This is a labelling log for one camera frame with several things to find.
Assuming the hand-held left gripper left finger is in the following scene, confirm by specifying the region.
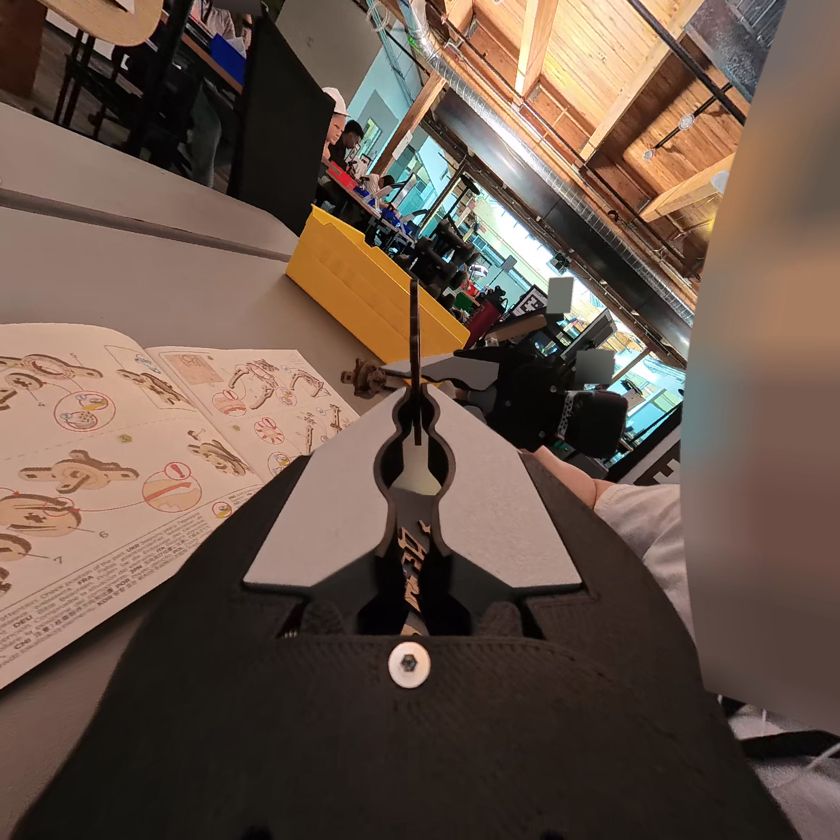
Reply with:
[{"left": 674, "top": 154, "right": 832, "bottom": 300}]
[{"left": 243, "top": 384, "right": 413, "bottom": 592}]

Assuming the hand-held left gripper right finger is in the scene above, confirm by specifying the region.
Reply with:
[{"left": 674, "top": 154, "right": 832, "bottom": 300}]
[{"left": 420, "top": 382, "right": 585, "bottom": 589}]

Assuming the small wooden gear assembly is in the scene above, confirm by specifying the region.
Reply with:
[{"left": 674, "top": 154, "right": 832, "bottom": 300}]
[{"left": 340, "top": 357, "right": 389, "bottom": 399}]

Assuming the person's right forearm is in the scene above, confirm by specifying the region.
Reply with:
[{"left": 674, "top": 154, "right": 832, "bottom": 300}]
[{"left": 594, "top": 482, "right": 686, "bottom": 632}]

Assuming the person's right hand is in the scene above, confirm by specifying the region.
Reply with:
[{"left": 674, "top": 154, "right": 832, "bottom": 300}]
[{"left": 521, "top": 446, "right": 616, "bottom": 511}]

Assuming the red cylinder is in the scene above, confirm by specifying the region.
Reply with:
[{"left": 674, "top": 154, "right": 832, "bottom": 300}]
[{"left": 466, "top": 295, "right": 506, "bottom": 333}]

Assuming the black dumbbell rack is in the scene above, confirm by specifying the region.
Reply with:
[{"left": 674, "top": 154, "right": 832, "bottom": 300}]
[{"left": 407, "top": 220, "right": 483, "bottom": 300}]

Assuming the yellow plastic bin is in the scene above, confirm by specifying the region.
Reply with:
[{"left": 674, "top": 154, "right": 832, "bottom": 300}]
[{"left": 285, "top": 205, "right": 471, "bottom": 366}]

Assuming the assembly instruction booklet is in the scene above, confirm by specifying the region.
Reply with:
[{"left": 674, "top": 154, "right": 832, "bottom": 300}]
[{"left": 0, "top": 323, "right": 361, "bottom": 690}]

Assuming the black partition panel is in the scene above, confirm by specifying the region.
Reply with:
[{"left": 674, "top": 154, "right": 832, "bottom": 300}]
[{"left": 230, "top": 0, "right": 337, "bottom": 237}]

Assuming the blue storage bin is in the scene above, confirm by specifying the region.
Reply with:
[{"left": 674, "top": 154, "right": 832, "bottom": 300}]
[{"left": 210, "top": 33, "right": 249, "bottom": 74}]

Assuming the person's striped shirt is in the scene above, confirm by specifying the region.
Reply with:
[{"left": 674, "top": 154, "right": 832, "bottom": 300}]
[{"left": 722, "top": 699, "right": 840, "bottom": 840}]

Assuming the black metal rack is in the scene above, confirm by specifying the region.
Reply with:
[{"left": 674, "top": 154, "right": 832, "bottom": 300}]
[{"left": 52, "top": 0, "right": 198, "bottom": 179}]

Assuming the round wooden board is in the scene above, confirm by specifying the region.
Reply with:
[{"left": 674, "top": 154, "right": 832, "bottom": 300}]
[{"left": 42, "top": 0, "right": 165, "bottom": 47}]

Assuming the silver air duct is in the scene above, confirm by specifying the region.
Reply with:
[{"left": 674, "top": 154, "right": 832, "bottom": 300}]
[{"left": 364, "top": 0, "right": 697, "bottom": 326}]

